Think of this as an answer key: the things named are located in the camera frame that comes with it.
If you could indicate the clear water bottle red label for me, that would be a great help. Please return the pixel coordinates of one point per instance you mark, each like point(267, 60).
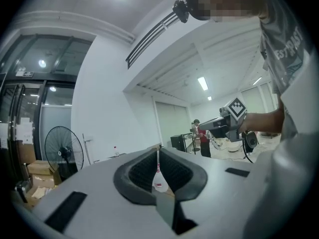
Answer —
point(116, 152)

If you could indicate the closed brown cardboard box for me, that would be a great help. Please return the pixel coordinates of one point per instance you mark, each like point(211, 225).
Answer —
point(42, 168)

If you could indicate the person's grey printed t-shirt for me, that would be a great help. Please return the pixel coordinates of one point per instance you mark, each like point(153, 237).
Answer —
point(281, 58)

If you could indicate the black framed glass door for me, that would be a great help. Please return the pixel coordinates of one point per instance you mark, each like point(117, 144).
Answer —
point(37, 96)

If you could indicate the long ceiling tube light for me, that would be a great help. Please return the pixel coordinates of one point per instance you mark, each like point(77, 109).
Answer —
point(203, 83)

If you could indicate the person's right forearm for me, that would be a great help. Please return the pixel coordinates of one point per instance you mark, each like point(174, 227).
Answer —
point(264, 121)

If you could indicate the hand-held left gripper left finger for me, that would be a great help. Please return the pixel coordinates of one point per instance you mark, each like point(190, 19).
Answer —
point(99, 190)

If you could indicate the exit sign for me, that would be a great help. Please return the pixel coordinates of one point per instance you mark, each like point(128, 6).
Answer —
point(25, 74)

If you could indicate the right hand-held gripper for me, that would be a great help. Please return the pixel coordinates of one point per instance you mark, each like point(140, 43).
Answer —
point(235, 109)

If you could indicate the white and red small packet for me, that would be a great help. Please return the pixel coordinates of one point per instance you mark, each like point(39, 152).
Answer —
point(160, 183)

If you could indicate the black pedestal fan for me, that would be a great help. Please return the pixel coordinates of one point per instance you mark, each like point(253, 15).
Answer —
point(65, 153)

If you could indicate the silver and black appliance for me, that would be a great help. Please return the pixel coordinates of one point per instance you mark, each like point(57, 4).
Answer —
point(22, 190)

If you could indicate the black air vent grille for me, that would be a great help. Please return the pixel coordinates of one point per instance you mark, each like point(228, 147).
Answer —
point(149, 38)

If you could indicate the black head-mounted camera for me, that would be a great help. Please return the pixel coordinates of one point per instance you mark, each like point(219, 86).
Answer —
point(182, 10)

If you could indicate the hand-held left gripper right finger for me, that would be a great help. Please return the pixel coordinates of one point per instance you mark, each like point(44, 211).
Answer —
point(224, 195)

